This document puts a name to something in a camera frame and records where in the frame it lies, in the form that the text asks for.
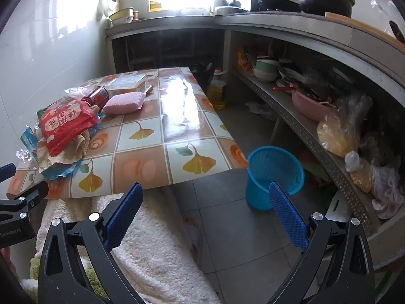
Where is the stack of plates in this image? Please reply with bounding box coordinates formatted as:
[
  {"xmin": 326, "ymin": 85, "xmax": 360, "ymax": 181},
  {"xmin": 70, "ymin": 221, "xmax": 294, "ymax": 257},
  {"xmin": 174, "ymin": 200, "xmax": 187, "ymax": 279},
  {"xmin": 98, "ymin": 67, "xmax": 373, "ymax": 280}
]
[{"xmin": 278, "ymin": 59, "xmax": 306, "ymax": 84}]

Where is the orange snack packet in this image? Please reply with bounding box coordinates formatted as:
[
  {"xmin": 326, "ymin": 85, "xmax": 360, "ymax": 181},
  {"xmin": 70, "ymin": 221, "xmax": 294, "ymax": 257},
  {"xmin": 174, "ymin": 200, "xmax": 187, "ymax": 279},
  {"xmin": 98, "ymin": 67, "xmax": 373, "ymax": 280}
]
[{"xmin": 237, "ymin": 49, "xmax": 254, "ymax": 73}]

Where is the black wok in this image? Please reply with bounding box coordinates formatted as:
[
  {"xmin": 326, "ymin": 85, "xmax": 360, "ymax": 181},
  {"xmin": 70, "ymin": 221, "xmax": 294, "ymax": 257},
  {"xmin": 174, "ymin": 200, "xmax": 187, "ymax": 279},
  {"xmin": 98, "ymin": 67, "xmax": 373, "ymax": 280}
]
[{"xmin": 232, "ymin": 0, "xmax": 301, "ymax": 13}]

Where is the white plastic bag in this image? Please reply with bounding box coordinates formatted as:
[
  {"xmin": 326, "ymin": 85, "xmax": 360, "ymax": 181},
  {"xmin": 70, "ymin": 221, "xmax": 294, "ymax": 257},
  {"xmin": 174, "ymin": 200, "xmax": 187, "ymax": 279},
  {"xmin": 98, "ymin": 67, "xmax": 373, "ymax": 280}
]
[{"xmin": 245, "ymin": 101, "xmax": 279, "ymax": 121}]

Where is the white fluffy towel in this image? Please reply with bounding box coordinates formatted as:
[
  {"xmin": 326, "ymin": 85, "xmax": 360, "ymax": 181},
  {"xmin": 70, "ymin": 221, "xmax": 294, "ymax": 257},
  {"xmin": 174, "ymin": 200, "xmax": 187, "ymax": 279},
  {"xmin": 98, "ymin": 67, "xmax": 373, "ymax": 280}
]
[{"xmin": 34, "ymin": 190, "xmax": 222, "ymax": 304}]

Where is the stack of bowls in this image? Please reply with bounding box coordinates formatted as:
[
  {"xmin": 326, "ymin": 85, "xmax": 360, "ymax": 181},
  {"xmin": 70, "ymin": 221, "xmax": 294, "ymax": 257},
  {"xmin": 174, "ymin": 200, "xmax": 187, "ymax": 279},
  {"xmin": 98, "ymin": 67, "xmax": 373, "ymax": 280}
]
[{"xmin": 253, "ymin": 56, "xmax": 279, "ymax": 82}]

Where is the white plastic stool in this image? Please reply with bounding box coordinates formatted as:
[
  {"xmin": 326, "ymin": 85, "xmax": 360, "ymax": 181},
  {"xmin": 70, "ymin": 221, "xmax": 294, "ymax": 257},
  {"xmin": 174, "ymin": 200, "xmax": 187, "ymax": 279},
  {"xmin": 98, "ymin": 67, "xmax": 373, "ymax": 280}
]
[{"xmin": 325, "ymin": 190, "xmax": 356, "ymax": 224}]

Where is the clear plastic lid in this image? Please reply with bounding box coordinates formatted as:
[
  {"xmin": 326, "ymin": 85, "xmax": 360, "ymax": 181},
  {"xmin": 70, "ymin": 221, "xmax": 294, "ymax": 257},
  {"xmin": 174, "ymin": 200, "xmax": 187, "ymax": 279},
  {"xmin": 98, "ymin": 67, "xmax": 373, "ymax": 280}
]
[{"xmin": 104, "ymin": 73, "xmax": 153, "ymax": 97}]

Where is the bag of yellow grain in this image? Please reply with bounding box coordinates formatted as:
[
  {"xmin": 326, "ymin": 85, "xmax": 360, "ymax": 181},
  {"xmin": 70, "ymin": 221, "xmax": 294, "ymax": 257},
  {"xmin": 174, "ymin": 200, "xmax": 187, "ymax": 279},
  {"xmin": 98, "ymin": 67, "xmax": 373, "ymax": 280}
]
[{"xmin": 317, "ymin": 95, "xmax": 374, "ymax": 158}]

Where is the brown paper wrap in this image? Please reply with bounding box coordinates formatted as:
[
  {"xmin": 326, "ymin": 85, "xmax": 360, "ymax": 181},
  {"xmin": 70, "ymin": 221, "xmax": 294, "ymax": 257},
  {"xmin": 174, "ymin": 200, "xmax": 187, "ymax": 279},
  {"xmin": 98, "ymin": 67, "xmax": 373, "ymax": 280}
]
[{"xmin": 36, "ymin": 130, "xmax": 92, "ymax": 175}]

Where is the pinkish plastic bag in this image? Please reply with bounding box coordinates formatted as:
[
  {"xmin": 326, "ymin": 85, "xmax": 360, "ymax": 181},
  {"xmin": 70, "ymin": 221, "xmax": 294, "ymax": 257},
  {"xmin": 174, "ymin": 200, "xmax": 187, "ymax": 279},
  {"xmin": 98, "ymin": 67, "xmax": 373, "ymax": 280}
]
[{"xmin": 370, "ymin": 165, "xmax": 405, "ymax": 220}]

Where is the cooking oil bottle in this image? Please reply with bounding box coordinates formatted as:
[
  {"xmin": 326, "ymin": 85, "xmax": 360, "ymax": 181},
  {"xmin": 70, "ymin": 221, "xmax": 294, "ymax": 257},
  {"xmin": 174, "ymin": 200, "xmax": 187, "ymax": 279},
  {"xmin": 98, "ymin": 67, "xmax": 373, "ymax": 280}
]
[{"xmin": 207, "ymin": 67, "xmax": 227, "ymax": 110}]

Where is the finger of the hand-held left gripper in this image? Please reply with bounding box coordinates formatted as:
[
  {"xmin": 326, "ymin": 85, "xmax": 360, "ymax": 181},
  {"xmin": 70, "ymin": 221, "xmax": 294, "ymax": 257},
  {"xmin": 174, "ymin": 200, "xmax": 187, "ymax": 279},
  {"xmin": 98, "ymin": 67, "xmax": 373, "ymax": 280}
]
[
  {"xmin": 0, "ymin": 180, "xmax": 49, "ymax": 225},
  {"xmin": 0, "ymin": 163, "xmax": 17, "ymax": 182}
]

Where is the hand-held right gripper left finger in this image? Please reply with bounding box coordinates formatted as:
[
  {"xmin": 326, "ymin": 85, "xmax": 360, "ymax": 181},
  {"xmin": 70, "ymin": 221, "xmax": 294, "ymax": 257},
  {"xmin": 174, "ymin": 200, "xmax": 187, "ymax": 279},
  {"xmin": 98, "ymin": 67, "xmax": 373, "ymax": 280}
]
[{"xmin": 38, "ymin": 182, "xmax": 144, "ymax": 304}]

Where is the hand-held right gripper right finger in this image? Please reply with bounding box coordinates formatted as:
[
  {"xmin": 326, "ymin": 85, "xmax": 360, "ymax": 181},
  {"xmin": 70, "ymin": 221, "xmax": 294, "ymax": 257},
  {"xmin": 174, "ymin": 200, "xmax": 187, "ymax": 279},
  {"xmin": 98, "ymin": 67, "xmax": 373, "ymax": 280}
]
[{"xmin": 268, "ymin": 181, "xmax": 375, "ymax": 304}]

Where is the red snack bag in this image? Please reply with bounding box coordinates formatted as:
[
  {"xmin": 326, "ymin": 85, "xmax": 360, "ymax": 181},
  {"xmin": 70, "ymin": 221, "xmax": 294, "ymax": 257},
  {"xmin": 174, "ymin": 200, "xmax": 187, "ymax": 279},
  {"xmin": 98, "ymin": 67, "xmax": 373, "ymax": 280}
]
[{"xmin": 38, "ymin": 99, "xmax": 99, "ymax": 157}]

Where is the clear crinkled wrapper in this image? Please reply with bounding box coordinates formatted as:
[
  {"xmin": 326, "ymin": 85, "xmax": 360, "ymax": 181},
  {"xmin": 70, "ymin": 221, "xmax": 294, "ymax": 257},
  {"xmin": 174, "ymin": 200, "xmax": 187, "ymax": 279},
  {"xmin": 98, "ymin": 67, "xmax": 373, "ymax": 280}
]
[{"xmin": 15, "ymin": 148, "xmax": 36, "ymax": 163}]

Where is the grey concrete kitchen counter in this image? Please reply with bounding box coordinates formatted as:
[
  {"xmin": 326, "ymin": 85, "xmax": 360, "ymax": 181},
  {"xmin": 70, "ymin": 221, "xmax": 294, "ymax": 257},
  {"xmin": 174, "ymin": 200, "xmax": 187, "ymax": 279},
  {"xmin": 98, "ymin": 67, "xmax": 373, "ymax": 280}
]
[{"xmin": 104, "ymin": 11, "xmax": 405, "ymax": 279}]

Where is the blue snack bag pink label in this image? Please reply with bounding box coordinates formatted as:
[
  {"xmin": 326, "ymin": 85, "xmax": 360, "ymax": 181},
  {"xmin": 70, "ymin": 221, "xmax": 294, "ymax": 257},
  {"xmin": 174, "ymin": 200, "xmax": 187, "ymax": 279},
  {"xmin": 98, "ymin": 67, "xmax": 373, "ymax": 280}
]
[{"xmin": 21, "ymin": 126, "xmax": 40, "ymax": 153}]

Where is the blue plastic basket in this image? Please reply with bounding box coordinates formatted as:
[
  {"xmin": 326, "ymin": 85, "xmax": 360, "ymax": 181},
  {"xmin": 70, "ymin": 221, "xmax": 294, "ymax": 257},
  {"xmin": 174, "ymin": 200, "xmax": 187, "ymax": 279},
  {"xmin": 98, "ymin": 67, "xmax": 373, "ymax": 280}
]
[{"xmin": 247, "ymin": 146, "xmax": 305, "ymax": 211}]

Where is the pink sponge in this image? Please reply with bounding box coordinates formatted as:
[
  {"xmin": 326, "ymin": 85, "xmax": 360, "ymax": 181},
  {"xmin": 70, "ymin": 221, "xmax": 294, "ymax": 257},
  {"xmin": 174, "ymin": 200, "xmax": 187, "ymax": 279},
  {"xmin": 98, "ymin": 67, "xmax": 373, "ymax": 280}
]
[{"xmin": 102, "ymin": 91, "xmax": 146, "ymax": 115}]

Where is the pink plastic basin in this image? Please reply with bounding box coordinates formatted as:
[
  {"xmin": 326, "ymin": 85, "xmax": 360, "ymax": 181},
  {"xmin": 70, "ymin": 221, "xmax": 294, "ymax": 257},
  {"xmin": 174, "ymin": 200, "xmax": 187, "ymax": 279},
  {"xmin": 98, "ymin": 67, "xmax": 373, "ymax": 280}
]
[{"xmin": 291, "ymin": 89, "xmax": 336, "ymax": 121}]

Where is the red drink can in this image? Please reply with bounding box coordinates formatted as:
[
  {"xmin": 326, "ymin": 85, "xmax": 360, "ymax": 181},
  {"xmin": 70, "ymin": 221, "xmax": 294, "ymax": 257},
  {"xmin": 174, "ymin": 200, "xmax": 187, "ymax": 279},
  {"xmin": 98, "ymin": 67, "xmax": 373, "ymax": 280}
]
[{"xmin": 80, "ymin": 86, "xmax": 110, "ymax": 107}]

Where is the metal pot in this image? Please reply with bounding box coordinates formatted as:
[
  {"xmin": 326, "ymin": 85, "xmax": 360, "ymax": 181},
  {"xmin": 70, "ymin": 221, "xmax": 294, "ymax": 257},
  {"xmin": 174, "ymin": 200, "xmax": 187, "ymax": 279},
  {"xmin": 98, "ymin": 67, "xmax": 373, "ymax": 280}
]
[{"xmin": 216, "ymin": 6, "xmax": 249, "ymax": 16}]

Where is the small bag of beans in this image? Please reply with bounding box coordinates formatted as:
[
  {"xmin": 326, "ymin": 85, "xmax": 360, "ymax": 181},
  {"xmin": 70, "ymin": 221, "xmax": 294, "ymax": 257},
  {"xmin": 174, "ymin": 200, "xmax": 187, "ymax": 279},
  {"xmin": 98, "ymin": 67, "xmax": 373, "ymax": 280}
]
[{"xmin": 352, "ymin": 158, "xmax": 373, "ymax": 194}]

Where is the wooden cutting board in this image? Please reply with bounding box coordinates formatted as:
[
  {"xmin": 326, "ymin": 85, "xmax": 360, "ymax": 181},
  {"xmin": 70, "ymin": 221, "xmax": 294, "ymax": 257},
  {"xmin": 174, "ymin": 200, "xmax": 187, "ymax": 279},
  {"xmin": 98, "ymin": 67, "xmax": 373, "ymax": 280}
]
[{"xmin": 325, "ymin": 12, "xmax": 405, "ymax": 44}]

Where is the blue wrapper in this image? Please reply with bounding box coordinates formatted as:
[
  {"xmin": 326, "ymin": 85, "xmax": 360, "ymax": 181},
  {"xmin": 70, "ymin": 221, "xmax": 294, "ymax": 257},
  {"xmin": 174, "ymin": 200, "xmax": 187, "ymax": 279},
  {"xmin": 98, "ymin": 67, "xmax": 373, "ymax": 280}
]
[{"xmin": 41, "ymin": 160, "xmax": 83, "ymax": 182}]

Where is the hanging towel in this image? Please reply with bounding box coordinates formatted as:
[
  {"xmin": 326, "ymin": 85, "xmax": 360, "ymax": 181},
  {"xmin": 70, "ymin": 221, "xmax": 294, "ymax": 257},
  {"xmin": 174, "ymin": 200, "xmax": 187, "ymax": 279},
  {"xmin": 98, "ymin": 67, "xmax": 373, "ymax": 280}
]
[{"xmin": 95, "ymin": 0, "xmax": 120, "ymax": 21}]

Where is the enamel basin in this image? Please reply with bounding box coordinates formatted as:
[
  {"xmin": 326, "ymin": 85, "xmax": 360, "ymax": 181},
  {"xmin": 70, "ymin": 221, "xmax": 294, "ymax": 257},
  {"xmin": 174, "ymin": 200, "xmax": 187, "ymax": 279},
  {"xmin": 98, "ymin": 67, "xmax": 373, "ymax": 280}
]
[{"xmin": 108, "ymin": 8, "xmax": 134, "ymax": 26}]

